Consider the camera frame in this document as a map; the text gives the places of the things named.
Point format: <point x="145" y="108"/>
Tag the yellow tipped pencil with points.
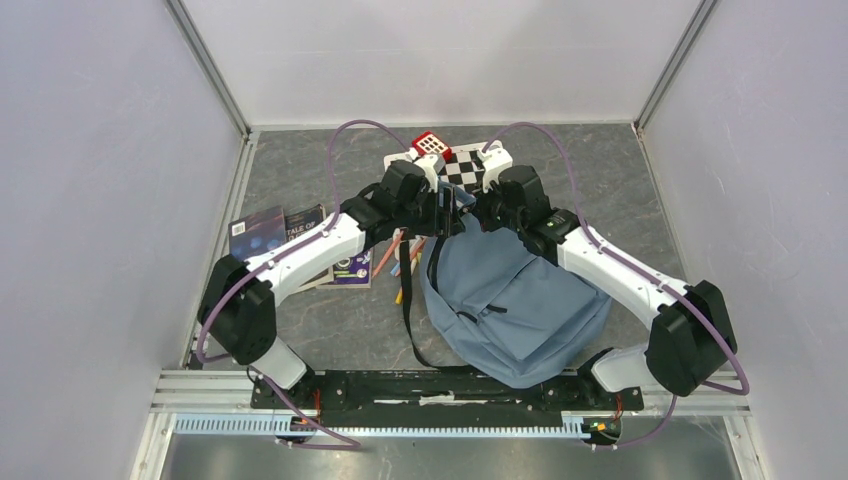
<point x="401" y="291"/>

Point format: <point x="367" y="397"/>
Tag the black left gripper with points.
<point x="447" y="223"/>

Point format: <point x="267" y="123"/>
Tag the purple cover book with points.
<point x="351" y="273"/>

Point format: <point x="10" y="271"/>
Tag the blue student backpack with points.
<point x="508" y="313"/>

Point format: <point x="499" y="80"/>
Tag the black white checkerboard mat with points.
<point x="467" y="170"/>

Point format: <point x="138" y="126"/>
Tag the red calculator toy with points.
<point x="430" y="143"/>

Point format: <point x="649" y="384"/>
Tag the Tale of Two Cities book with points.
<point x="299" y="223"/>

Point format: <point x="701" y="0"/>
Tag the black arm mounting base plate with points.
<point x="446" y="399"/>

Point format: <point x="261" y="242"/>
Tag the dark blue barcode book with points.
<point x="257" y="233"/>

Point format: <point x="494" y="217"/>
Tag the orange pencil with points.
<point x="394" y="245"/>

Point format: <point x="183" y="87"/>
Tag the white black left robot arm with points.
<point x="238" y="307"/>

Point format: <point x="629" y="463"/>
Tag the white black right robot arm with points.
<point x="691" y="339"/>

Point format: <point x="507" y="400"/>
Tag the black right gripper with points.
<point x="483" y="199"/>

